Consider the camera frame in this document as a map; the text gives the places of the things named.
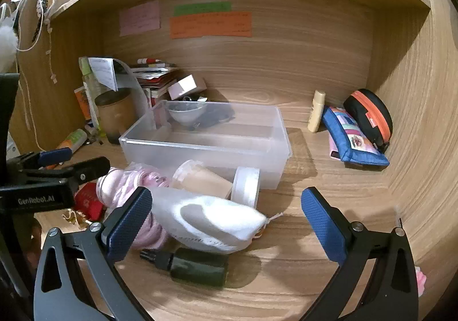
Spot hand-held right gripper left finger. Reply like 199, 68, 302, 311
34, 186, 154, 321

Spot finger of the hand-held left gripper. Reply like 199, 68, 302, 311
36, 157, 111, 196
7, 147, 74, 172

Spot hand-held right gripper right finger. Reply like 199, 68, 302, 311
301, 187, 420, 321

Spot pink rope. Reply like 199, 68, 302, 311
96, 163, 173, 251

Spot gold cord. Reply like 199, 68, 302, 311
62, 209, 91, 227

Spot white cotton pad pack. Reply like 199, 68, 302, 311
149, 187, 268, 254

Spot dark green bottle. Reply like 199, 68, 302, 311
139, 247, 230, 288

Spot white gauze roll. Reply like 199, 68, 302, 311
172, 159, 234, 201

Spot round translucent plastic case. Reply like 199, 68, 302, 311
230, 166, 260, 209

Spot clear plastic container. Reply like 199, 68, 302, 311
119, 99, 293, 190

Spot orange and green tube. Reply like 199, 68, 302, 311
55, 128, 88, 165

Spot red packet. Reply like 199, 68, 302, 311
74, 184, 105, 219

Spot brown cylindrical cup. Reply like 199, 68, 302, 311
94, 88, 137, 145

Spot orange box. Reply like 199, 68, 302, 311
74, 87, 92, 121

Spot brown mug in holder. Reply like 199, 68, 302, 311
112, 58, 155, 121

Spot blue patterned pouch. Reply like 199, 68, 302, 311
323, 106, 390, 168

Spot white paper receipt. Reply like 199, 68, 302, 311
88, 58, 119, 92

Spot clear grey bowl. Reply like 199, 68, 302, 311
167, 100, 208, 126

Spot red white snack packets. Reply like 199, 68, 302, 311
129, 56, 180, 107

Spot beige tube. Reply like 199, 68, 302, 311
307, 90, 326, 133

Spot pink soft item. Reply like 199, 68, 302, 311
414, 267, 429, 297

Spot black case with orange zip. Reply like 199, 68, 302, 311
343, 89, 394, 154

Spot pink and white box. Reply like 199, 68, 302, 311
168, 75, 208, 100

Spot pink paper note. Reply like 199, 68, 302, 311
119, 0, 160, 37

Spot orange paper note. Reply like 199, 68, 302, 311
169, 11, 252, 39

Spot green paper note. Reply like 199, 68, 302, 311
173, 1, 232, 17

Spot white hanging cord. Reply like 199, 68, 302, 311
13, 0, 55, 53

